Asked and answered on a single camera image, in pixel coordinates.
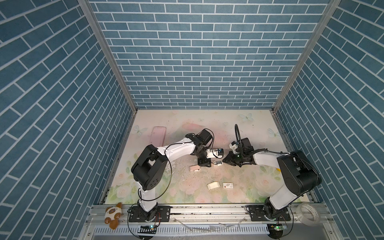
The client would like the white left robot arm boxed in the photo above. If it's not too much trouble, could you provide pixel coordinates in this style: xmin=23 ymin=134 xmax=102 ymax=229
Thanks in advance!
xmin=131 ymin=129 xmax=214 ymax=221

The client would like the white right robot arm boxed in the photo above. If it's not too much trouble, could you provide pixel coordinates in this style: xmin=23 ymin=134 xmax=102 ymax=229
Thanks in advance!
xmin=223 ymin=138 xmax=322 ymax=220

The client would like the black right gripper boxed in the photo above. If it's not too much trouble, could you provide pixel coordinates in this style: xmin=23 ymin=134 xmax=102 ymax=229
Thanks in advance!
xmin=221 ymin=150 xmax=245 ymax=167

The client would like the aluminium corner frame post right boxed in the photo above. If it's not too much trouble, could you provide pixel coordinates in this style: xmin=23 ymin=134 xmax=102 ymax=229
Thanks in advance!
xmin=271 ymin=0 xmax=341 ymax=115

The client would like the white staple box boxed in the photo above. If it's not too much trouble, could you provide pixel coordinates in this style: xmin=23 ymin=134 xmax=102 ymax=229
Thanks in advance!
xmin=223 ymin=183 xmax=234 ymax=189

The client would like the clear tape roll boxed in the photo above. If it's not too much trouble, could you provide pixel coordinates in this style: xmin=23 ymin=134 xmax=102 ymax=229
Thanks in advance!
xmin=296 ymin=203 xmax=321 ymax=227

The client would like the aluminium corner frame post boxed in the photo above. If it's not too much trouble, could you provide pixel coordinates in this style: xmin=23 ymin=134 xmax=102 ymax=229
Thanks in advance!
xmin=78 ymin=0 xmax=137 ymax=114
xmin=271 ymin=0 xmax=341 ymax=115

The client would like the pink phone case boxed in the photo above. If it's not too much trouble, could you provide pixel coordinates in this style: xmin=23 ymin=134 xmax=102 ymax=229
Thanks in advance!
xmin=150 ymin=126 xmax=167 ymax=147

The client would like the staple box tray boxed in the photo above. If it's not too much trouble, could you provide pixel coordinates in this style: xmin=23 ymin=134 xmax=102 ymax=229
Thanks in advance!
xmin=207 ymin=181 xmax=220 ymax=190

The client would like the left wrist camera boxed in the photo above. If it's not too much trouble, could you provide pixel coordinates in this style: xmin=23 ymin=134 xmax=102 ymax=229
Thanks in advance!
xmin=206 ymin=149 xmax=224 ymax=159

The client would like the aluminium corner frame post left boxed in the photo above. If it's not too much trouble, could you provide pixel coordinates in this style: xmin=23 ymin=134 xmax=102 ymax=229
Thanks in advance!
xmin=78 ymin=0 xmax=137 ymax=114

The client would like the brown white plush toy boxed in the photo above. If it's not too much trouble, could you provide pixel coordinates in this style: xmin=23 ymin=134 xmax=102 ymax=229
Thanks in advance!
xmin=104 ymin=202 xmax=123 ymax=230

